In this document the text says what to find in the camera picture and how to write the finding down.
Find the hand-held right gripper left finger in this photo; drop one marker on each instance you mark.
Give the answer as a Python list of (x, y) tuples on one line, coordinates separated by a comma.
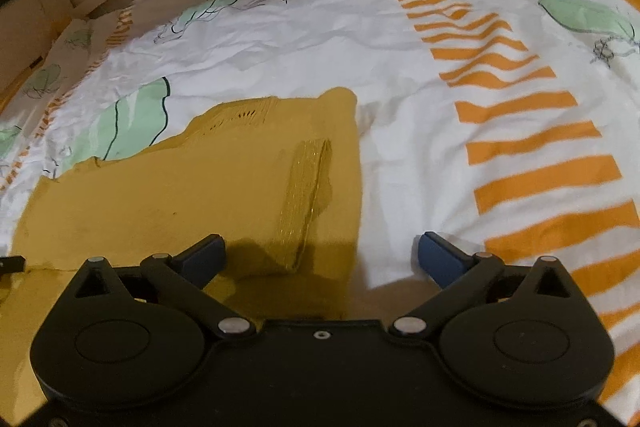
[(202, 258)]

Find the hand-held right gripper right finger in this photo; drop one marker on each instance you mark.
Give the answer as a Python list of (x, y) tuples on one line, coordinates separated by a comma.
[(440, 259)]

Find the mustard yellow knit sweater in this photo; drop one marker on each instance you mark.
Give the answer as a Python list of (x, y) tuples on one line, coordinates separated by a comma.
[(150, 197)]

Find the white leaf printed blanket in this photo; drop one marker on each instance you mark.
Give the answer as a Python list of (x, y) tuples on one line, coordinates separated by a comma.
[(400, 107)]

